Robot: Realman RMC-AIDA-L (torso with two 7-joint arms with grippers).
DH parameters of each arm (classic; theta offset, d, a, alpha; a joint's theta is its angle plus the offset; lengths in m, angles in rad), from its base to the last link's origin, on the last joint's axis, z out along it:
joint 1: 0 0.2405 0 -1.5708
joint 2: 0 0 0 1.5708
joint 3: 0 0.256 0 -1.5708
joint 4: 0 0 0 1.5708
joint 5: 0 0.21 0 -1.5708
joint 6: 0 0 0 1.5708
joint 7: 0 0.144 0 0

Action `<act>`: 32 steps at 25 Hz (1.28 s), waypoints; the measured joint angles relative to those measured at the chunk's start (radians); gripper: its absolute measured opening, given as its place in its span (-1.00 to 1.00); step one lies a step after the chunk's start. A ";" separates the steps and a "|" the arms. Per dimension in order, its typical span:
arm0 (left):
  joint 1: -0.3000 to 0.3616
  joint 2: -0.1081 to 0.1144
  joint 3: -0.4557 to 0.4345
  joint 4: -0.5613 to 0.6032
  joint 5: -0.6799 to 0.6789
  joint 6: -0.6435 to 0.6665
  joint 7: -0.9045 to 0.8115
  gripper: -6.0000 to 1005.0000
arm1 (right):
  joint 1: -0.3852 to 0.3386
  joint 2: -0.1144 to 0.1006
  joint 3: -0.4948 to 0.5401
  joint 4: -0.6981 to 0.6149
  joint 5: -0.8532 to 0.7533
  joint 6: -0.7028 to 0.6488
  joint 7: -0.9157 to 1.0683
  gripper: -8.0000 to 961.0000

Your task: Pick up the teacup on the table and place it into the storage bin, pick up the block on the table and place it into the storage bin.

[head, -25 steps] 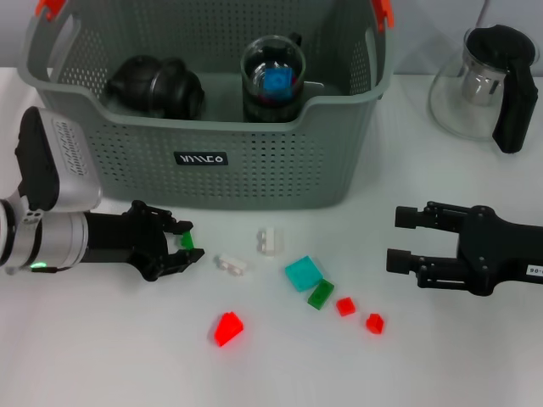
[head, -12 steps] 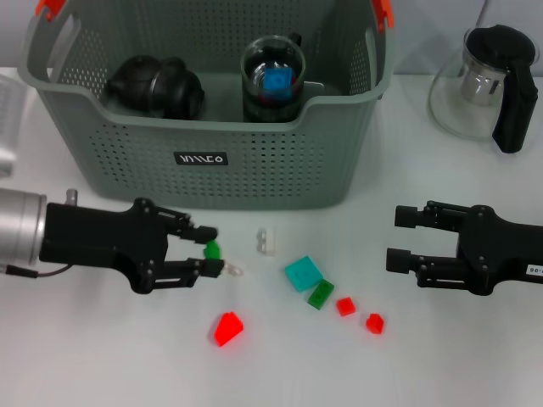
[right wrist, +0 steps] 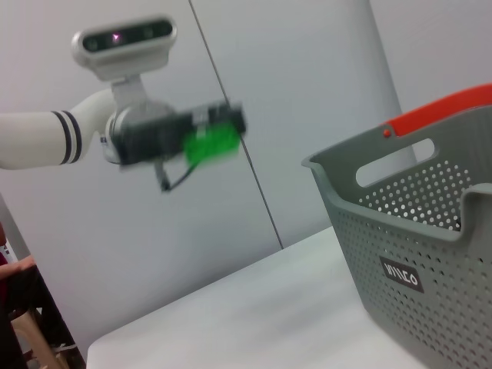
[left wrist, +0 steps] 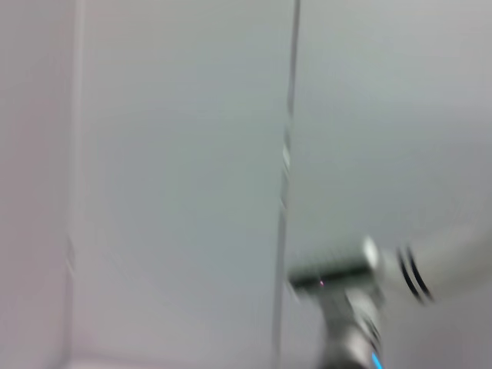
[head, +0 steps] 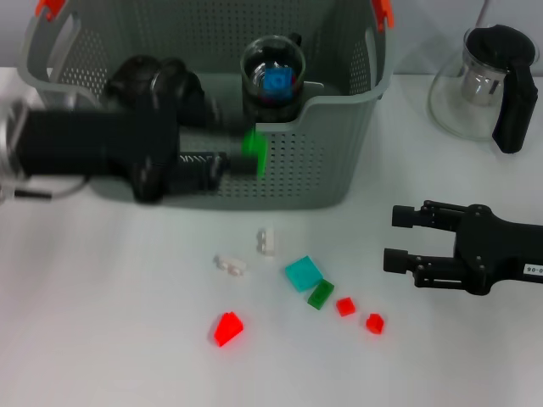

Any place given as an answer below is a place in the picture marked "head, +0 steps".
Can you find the orange bin handle clip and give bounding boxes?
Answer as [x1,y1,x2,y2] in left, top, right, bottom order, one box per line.
[372,0,396,33]
[34,0,68,21]

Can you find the red sloped toy brick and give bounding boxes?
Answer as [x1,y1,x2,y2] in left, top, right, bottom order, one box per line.
[213,311,246,348]

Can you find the white toy brick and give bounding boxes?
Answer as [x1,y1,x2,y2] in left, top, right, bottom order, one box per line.
[213,253,249,276]
[255,227,277,257]

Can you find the dark red curved toy piece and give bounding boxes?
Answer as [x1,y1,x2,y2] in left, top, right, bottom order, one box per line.
[261,86,298,106]

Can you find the glass teacup with black holder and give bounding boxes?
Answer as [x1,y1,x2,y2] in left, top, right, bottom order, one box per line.
[240,32,307,105]
[148,59,213,128]
[244,109,303,125]
[242,84,305,122]

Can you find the blue square toy plate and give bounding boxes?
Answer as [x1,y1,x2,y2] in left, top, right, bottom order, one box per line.
[262,67,296,92]

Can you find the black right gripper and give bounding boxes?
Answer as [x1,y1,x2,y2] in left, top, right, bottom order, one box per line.
[383,198,543,298]

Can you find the grey perforated storage bin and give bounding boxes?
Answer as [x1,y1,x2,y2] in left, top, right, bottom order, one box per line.
[16,0,396,212]

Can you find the black ceramic teapot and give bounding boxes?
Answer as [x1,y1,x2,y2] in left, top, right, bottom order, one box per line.
[104,54,171,114]

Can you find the teal square toy plate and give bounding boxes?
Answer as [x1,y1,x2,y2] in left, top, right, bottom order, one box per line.
[284,256,323,293]

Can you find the opaque green toy brick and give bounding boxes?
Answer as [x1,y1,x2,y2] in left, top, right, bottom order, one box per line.
[240,125,269,178]

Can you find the glass carafe with black handle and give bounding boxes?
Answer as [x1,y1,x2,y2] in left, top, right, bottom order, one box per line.
[428,24,540,154]

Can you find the dark left wrist cable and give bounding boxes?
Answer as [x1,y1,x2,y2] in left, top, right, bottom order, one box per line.
[14,176,91,201]

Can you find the translucent green toy brick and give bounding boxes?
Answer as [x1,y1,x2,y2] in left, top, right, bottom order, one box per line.
[307,279,335,310]

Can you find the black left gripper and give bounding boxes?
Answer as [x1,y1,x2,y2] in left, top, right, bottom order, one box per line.
[16,108,259,204]

